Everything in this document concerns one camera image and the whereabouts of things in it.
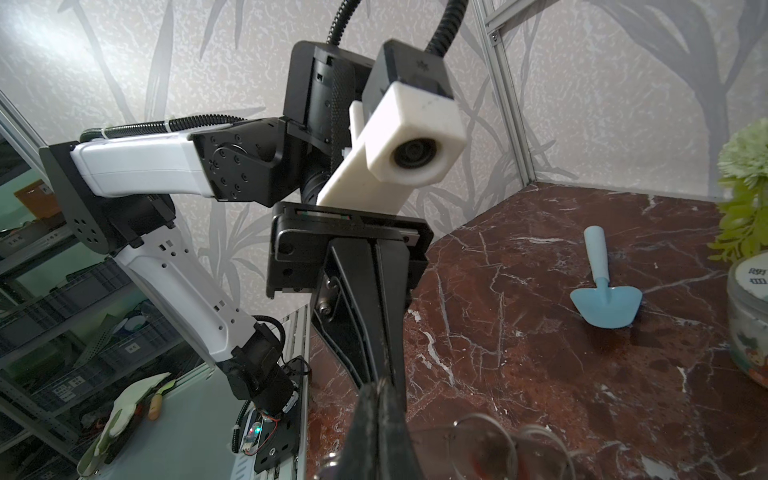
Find white green glove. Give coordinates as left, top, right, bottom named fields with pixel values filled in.
left=76, top=372, right=170, bottom=479

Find green circuit board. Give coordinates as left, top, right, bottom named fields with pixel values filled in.
left=240, top=418, right=264, bottom=456

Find light blue garden trowel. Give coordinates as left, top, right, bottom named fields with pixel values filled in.
left=570, top=225, right=643, bottom=329

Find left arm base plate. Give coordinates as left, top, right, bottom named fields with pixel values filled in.
left=254, top=404, right=302, bottom=474

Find potted plant orange flowers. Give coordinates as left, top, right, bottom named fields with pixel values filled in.
left=708, top=118, right=767, bottom=263

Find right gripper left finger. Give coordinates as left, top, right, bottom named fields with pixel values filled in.
left=335, top=383, right=378, bottom=480

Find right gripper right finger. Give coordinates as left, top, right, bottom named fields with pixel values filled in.
left=377, top=380, right=425, bottom=480

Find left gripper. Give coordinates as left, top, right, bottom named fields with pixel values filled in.
left=266, top=202, right=434, bottom=408

